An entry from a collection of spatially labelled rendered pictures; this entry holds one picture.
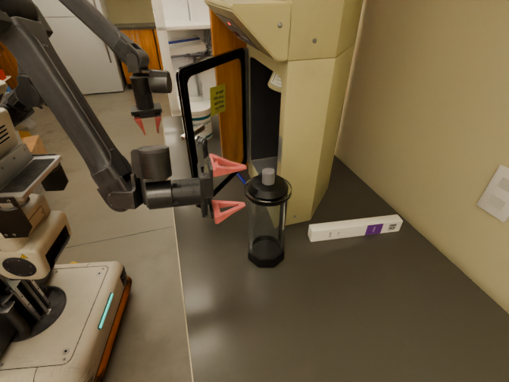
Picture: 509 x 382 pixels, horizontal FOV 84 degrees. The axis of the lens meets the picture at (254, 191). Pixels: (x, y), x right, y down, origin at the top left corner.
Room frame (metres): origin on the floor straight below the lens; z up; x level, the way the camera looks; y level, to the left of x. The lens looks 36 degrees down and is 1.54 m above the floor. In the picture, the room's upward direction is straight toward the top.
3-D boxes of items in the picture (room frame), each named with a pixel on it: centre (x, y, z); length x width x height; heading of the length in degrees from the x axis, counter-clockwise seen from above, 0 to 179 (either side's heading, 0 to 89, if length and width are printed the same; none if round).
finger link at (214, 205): (0.49, 0.07, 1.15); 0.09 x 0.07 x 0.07; 104
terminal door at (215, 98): (0.78, 0.10, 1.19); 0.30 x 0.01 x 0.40; 153
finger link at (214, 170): (0.50, 0.06, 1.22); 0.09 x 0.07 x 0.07; 104
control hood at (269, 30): (0.76, 0.03, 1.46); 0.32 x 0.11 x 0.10; 17
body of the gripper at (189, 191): (0.48, 0.13, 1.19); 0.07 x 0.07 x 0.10; 14
